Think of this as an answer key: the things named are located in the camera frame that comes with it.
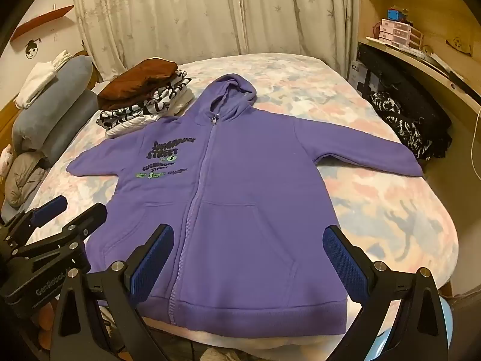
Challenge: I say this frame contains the red wall shelf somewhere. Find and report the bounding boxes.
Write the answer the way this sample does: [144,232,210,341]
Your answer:
[11,5,75,43]

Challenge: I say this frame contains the light blue plastic object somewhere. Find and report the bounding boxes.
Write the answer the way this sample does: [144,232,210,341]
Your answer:
[438,297,457,361]

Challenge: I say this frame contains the white cable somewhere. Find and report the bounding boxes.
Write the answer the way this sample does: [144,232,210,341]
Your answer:
[472,105,481,181]

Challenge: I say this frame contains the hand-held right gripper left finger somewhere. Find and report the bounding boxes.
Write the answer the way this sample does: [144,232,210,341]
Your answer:
[51,224,175,361]

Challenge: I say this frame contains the black and white patterned garment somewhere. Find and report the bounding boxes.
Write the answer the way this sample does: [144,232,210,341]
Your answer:
[96,69,193,128]

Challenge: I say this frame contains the wooden bookshelf desk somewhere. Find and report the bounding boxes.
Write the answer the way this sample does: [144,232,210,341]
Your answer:
[355,0,481,128]

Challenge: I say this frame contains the beige leaf print curtain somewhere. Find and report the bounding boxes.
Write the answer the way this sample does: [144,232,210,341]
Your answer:
[73,0,363,79]

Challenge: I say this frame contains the pastel cat print blanket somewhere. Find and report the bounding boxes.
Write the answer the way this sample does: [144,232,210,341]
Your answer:
[23,54,461,347]

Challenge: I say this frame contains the brown folded garment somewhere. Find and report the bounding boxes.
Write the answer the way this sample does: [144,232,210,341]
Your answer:
[97,58,179,110]

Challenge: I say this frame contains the pink and white plush toy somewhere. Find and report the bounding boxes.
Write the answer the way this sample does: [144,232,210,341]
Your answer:
[0,145,14,181]

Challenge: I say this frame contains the pink drawer organiser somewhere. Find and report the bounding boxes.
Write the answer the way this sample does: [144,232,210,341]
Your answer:
[378,19,412,46]

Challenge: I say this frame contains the white folded cloth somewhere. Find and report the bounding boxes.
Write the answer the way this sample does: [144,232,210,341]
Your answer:
[15,50,72,108]

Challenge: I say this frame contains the blue toy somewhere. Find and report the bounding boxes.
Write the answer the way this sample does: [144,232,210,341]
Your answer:
[389,6,412,23]

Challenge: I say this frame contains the white folded garment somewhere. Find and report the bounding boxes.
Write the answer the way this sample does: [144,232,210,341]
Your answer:
[104,88,195,138]

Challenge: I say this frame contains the black cloth with white print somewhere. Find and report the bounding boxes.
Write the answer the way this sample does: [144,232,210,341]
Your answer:
[370,91,433,155]

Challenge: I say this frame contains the clear desk organiser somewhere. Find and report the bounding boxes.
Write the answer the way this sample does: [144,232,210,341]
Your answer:
[409,26,427,51]

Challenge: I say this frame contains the purple zip hoodie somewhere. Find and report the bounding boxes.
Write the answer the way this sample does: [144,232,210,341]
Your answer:
[66,73,423,335]

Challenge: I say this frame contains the face wall sticker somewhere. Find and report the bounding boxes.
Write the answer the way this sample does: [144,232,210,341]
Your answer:
[24,38,42,60]

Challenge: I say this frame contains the white cardboard box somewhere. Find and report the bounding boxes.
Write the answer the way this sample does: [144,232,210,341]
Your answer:
[348,59,380,98]

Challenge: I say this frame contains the black bag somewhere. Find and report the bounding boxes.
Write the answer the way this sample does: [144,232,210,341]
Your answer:
[357,43,453,159]

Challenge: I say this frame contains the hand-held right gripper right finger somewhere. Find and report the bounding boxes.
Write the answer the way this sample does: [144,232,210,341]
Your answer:
[322,225,461,361]

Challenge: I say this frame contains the beige crumpled pillow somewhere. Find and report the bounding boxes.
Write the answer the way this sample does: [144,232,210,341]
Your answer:
[4,151,47,208]

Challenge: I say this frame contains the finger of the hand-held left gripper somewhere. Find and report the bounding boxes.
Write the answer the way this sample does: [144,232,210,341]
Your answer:
[0,196,69,251]
[13,202,109,261]

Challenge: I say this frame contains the blue-grey pillow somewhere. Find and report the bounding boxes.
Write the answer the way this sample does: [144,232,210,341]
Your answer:
[23,89,99,166]
[11,56,94,151]

